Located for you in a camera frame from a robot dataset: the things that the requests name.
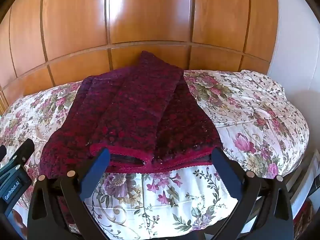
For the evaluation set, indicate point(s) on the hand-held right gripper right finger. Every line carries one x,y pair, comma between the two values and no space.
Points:
232,177

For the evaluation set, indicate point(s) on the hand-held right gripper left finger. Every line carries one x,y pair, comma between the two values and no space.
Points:
96,172

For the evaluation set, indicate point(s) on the dark red floral knit garment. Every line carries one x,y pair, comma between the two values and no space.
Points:
140,110

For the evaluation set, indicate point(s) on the wooden headboard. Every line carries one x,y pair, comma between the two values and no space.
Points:
150,12

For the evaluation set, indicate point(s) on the white bedside cabinet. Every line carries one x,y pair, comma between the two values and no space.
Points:
301,180

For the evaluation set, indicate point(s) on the floral bedspread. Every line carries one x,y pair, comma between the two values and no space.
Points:
250,120

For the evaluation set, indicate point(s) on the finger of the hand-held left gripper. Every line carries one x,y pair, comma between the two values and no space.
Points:
25,151
2,153

